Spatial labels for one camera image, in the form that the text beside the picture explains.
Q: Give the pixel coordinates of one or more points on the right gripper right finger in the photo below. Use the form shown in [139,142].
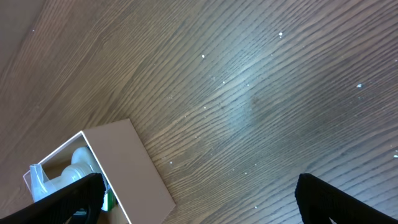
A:
[320,202]

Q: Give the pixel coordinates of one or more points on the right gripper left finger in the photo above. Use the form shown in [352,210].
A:
[79,202]

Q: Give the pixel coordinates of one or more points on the green soap packet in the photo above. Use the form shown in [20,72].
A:
[109,201]

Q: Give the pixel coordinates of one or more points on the clear bottle with dark liquid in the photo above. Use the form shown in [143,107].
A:
[83,163]

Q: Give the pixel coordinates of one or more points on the white cardboard box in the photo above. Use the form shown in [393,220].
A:
[141,195]

